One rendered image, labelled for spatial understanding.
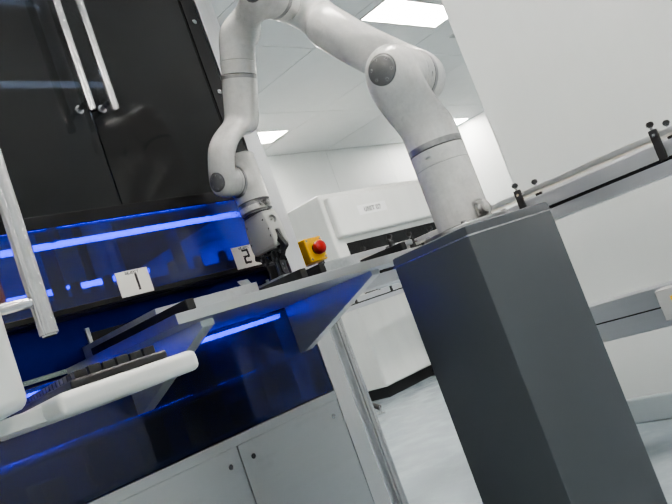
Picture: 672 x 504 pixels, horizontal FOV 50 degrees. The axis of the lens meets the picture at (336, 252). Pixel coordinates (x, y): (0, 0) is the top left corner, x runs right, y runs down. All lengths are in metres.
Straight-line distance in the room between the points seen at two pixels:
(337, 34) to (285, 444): 1.00
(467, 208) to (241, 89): 0.66
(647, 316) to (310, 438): 1.07
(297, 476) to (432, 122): 0.93
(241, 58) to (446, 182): 0.64
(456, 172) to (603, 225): 1.51
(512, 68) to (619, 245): 0.83
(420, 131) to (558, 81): 1.53
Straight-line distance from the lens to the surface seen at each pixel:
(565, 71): 2.99
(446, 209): 1.50
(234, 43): 1.84
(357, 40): 1.65
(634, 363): 3.04
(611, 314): 2.36
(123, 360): 1.05
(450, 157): 1.51
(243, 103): 1.82
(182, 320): 1.28
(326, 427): 1.95
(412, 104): 1.52
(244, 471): 1.78
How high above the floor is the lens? 0.76
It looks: 6 degrees up
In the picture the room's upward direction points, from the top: 20 degrees counter-clockwise
